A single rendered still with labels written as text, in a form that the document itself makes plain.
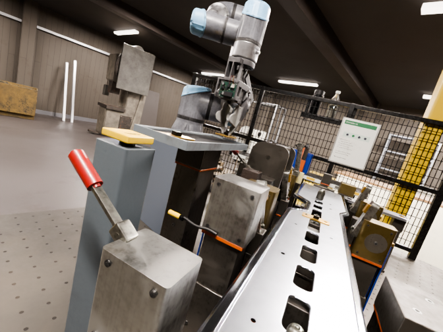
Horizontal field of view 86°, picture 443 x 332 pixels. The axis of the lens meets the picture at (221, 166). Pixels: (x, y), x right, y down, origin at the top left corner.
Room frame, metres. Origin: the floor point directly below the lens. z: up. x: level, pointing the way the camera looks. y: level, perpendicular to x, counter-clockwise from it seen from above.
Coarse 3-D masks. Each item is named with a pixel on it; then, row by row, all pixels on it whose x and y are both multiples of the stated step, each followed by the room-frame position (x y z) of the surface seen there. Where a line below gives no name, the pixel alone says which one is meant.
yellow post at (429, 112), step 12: (432, 96) 1.59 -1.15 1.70; (432, 108) 1.52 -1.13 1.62; (432, 132) 1.50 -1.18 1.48; (432, 144) 1.49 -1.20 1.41; (408, 156) 1.57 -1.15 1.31; (408, 168) 1.52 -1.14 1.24; (420, 168) 1.50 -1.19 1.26; (408, 180) 1.51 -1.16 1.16; (420, 180) 1.49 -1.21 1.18; (396, 192) 1.52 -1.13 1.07; (408, 192) 1.50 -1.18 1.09; (396, 204) 1.51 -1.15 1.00; (408, 204) 1.49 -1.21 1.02
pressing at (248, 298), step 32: (288, 224) 0.61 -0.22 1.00; (320, 224) 0.69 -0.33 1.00; (256, 256) 0.39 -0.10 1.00; (288, 256) 0.43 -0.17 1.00; (320, 256) 0.47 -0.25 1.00; (256, 288) 0.31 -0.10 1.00; (288, 288) 0.33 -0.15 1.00; (320, 288) 0.36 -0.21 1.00; (352, 288) 0.39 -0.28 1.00; (224, 320) 0.24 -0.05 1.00; (256, 320) 0.25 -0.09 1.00; (320, 320) 0.28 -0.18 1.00; (352, 320) 0.30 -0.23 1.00
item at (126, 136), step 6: (102, 132) 0.38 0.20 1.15; (108, 132) 0.37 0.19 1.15; (114, 132) 0.37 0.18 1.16; (120, 132) 0.37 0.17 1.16; (126, 132) 0.39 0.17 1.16; (132, 132) 0.41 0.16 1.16; (114, 138) 0.37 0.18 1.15; (120, 138) 0.36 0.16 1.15; (126, 138) 0.36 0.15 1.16; (132, 138) 0.36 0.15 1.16; (138, 138) 0.38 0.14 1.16; (144, 138) 0.39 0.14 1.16; (150, 138) 0.40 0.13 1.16; (126, 144) 0.38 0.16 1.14; (132, 144) 0.39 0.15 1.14
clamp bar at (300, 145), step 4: (296, 144) 1.22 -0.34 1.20; (300, 144) 1.20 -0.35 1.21; (304, 144) 1.21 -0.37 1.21; (308, 144) 1.19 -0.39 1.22; (300, 148) 1.20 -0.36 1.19; (308, 148) 1.19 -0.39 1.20; (300, 152) 1.19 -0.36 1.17; (300, 156) 1.19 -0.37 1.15; (296, 160) 1.20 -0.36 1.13; (300, 160) 1.19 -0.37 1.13; (296, 164) 1.19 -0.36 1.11; (300, 164) 1.22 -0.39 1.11; (296, 168) 1.19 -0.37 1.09
